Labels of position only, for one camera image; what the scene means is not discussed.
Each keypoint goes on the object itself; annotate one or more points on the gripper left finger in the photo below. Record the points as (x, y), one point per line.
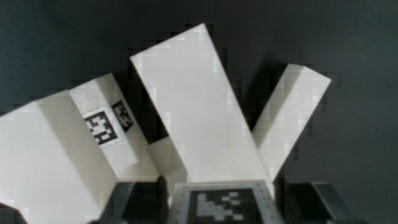
(137, 204)

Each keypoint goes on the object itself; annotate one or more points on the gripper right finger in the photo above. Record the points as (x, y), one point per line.
(310, 203)

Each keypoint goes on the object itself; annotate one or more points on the white chair nut cube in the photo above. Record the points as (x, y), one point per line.
(223, 203)

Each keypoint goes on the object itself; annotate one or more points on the white chair back frame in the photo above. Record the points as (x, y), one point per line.
(57, 178)

